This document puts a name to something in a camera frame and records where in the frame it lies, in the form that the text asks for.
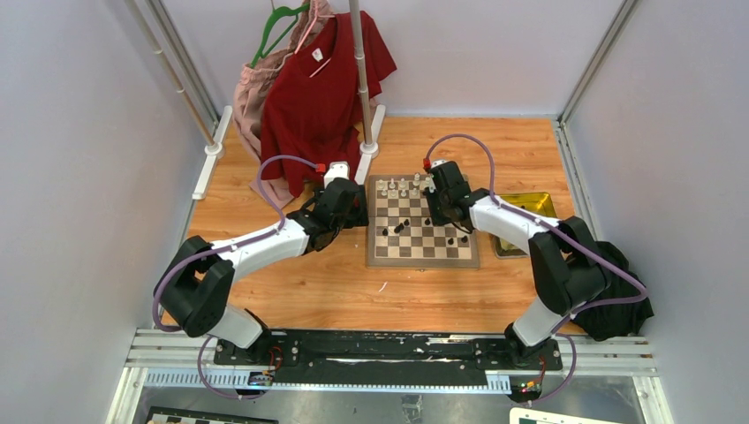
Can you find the red t-shirt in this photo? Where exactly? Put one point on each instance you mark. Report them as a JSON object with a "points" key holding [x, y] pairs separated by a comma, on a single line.
{"points": [[312, 109]]}

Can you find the white clothes rack frame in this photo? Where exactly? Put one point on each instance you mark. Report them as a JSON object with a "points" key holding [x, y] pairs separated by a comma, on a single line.
{"points": [[157, 27]]}

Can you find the white chess piece row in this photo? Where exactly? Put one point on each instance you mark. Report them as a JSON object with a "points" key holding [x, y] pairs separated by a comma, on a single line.
{"points": [[406, 186]]}

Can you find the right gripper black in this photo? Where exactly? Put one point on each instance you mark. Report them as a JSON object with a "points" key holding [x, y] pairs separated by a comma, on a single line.
{"points": [[432, 193]]}

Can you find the black chess piece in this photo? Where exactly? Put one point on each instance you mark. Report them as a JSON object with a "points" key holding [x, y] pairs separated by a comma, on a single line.
{"points": [[403, 227]]}

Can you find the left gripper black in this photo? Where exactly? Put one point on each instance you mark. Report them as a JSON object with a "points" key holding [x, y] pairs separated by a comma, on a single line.
{"points": [[358, 215]]}

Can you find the wooden chess board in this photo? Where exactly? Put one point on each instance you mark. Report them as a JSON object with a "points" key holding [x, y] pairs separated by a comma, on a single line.
{"points": [[425, 246]]}

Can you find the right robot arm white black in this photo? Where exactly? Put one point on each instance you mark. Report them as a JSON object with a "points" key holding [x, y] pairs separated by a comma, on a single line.
{"points": [[563, 253]]}

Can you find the black mounting rail base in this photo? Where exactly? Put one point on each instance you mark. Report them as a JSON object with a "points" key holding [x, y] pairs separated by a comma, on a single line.
{"points": [[388, 358]]}

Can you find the green clothes hanger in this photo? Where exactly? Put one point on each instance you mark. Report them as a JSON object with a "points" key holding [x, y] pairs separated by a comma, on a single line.
{"points": [[281, 21]]}

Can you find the pink garment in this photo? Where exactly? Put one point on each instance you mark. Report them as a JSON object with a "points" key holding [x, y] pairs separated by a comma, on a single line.
{"points": [[255, 81]]}

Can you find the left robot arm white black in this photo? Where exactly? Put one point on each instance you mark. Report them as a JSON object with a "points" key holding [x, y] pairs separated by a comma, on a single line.
{"points": [[195, 288]]}

